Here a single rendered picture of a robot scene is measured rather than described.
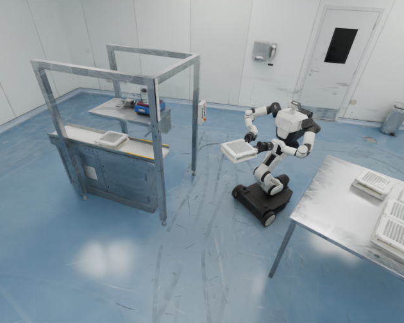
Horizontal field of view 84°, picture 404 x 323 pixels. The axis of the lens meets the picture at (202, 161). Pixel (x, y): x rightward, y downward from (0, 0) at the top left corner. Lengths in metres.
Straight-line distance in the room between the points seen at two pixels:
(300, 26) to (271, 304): 4.62
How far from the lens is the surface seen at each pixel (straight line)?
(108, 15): 6.05
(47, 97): 2.56
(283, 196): 3.02
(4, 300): 2.77
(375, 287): 2.92
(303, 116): 2.41
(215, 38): 5.30
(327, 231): 1.85
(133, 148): 2.44
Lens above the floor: 2.12
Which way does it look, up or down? 36 degrees down
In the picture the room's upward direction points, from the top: 3 degrees clockwise
